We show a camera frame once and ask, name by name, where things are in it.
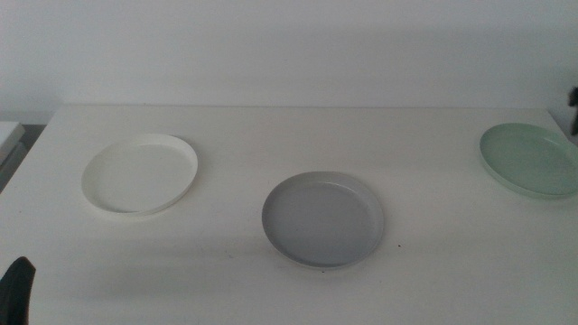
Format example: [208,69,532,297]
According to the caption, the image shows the white shallow bowl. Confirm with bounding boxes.
[80,133,200,216]

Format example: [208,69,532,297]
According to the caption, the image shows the pale green shallow bowl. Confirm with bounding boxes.
[479,122,578,200]

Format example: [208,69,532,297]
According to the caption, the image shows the grey shallow bowl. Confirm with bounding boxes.
[261,170,386,271]

